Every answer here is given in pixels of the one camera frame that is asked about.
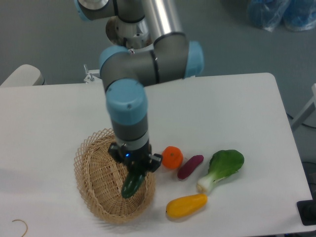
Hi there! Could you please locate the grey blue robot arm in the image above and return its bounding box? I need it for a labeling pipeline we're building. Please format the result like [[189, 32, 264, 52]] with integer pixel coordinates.
[[75, 0, 204, 176]]

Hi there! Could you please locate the green bok choy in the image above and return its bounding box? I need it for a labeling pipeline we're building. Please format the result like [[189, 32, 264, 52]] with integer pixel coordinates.
[[197, 150, 244, 194]]

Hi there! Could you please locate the purple sweet potato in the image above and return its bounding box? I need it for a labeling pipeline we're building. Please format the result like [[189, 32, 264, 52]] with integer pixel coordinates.
[[177, 155, 204, 180]]

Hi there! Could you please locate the tan rubber band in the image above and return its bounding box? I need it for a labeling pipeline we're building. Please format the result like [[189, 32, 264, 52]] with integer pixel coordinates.
[[12, 219, 29, 237]]

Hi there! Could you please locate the orange tangerine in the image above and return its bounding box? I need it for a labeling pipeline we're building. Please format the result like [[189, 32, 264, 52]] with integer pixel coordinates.
[[162, 146, 183, 169]]

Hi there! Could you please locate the woven wicker basket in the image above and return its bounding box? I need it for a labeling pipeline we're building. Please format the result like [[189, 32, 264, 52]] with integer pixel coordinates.
[[74, 128, 156, 224]]

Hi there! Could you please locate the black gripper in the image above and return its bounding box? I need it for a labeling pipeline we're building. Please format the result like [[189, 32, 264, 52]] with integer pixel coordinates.
[[108, 142, 162, 179]]

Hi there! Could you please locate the blue plastic bag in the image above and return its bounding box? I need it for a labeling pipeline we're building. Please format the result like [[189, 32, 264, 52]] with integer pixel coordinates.
[[246, 0, 316, 32]]

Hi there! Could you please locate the black device at table edge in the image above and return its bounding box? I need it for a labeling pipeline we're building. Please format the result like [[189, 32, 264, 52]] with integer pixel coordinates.
[[297, 200, 316, 226]]

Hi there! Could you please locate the yellow squash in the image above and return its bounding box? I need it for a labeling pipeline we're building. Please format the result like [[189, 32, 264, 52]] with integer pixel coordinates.
[[166, 194, 208, 218]]

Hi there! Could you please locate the dark green cucumber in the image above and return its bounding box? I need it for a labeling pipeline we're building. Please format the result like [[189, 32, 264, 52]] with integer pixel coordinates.
[[121, 169, 144, 199]]

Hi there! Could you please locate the white furniture leg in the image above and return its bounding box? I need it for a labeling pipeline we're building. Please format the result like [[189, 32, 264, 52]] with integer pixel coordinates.
[[290, 84, 316, 131]]

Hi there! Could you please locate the white chair armrest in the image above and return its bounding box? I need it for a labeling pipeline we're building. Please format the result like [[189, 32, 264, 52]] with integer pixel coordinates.
[[0, 64, 47, 88]]

